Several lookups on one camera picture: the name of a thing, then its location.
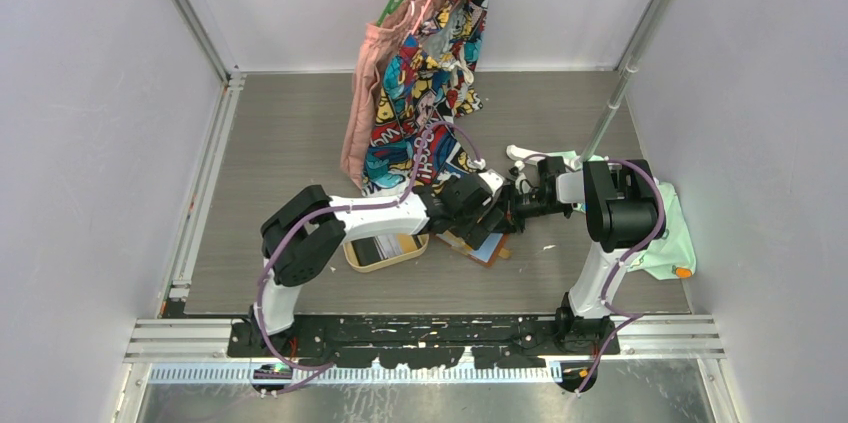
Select brown leather card holder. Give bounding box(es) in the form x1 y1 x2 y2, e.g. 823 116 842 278
436 233 512 268

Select beige oval card tray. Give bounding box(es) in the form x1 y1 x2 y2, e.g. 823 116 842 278
343 235 429 273

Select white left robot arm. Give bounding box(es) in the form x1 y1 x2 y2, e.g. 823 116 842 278
252 170 512 356

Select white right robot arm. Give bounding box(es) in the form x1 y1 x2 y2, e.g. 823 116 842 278
496 153 665 354

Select stack of dark cards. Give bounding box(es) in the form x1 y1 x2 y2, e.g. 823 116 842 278
351 235 424 267

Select colourful comic print shorts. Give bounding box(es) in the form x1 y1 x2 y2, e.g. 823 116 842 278
360 0 488 197

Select mint green cartoon cloth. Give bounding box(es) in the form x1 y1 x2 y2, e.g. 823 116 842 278
548 151 696 280

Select pink hanging garment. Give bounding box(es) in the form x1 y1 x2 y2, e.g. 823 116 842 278
340 12 408 189

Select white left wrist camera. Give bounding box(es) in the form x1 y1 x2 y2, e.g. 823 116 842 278
468 158 505 196

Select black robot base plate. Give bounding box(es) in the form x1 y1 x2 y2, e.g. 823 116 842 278
226 310 619 370

